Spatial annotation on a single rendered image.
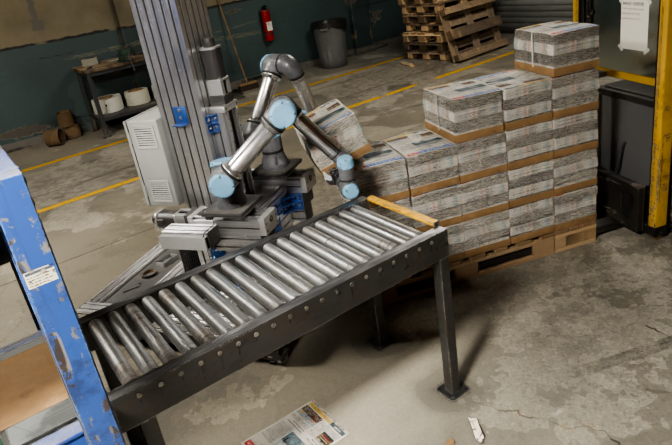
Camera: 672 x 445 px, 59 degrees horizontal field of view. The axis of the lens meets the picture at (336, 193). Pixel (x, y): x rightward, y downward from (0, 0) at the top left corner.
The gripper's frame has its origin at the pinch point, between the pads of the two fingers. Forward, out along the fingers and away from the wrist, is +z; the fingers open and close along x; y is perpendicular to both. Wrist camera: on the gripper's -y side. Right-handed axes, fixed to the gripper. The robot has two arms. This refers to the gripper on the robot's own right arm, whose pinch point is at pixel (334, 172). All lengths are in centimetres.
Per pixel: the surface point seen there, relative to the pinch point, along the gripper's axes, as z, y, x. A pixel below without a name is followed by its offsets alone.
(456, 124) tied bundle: -4, -9, -67
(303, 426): -77, -63, 70
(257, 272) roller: -78, 14, 50
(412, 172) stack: -3.9, -20.2, -35.7
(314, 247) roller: -70, 6, 27
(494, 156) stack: -3, -37, -80
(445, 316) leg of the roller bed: -85, -44, -6
